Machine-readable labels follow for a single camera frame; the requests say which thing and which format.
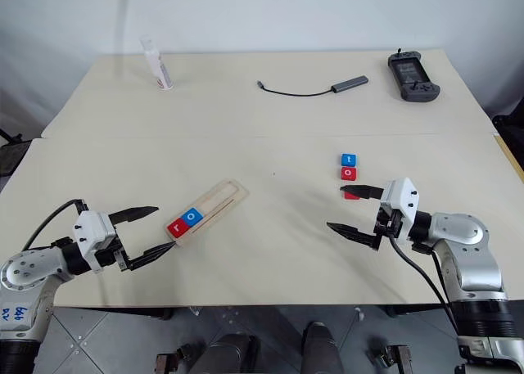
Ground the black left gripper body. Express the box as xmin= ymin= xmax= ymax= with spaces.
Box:
xmin=97 ymin=225 xmax=133 ymax=273

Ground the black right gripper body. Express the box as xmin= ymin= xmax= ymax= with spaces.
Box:
xmin=373 ymin=205 xmax=404 ymax=251

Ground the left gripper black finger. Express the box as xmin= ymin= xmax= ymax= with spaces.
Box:
xmin=108 ymin=205 xmax=160 ymax=228
xmin=124 ymin=242 xmax=178 ymax=272

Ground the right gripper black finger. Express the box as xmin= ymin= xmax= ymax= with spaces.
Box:
xmin=326 ymin=221 xmax=384 ymax=251
xmin=339 ymin=183 xmax=386 ymax=201

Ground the light wooden letter tray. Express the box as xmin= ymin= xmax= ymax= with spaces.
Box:
xmin=165 ymin=178 xmax=251 ymax=250

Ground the dark rounded shape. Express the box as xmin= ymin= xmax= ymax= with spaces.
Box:
xmin=199 ymin=333 xmax=262 ymax=374
xmin=301 ymin=321 xmax=346 ymax=374

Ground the black handheld remote controller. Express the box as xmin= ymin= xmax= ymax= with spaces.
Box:
xmin=386 ymin=47 xmax=442 ymax=103

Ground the black stand beside table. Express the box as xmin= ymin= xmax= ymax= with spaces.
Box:
xmin=0 ymin=119 xmax=34 ymax=179

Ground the white tube with red print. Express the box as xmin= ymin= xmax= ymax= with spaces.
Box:
xmin=139 ymin=36 xmax=174 ymax=92

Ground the black equipment beside table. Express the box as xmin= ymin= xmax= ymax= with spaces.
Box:
xmin=490 ymin=112 xmax=524 ymax=178

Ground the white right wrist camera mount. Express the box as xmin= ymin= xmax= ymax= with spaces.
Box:
xmin=379 ymin=177 xmax=420 ymax=245

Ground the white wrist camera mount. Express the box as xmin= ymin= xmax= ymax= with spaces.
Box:
xmin=72 ymin=210 xmax=120 ymax=274
xmin=379 ymin=177 xmax=420 ymax=245

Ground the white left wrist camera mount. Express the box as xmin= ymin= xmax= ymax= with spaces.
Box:
xmin=72 ymin=210 xmax=120 ymax=274

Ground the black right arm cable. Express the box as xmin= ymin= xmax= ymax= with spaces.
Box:
xmin=388 ymin=234 xmax=462 ymax=335

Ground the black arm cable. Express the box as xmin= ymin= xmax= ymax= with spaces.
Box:
xmin=22 ymin=199 xmax=89 ymax=252
xmin=388 ymin=234 xmax=462 ymax=335

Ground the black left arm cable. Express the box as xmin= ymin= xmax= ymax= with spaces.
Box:
xmin=22 ymin=199 xmax=89 ymax=252

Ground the dark metal bracket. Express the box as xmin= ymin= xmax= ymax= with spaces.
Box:
xmin=155 ymin=342 xmax=206 ymax=374
xmin=369 ymin=342 xmax=413 ymax=374

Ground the grey USB hub with cable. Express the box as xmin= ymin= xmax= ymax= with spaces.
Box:
xmin=256 ymin=74 xmax=370 ymax=98

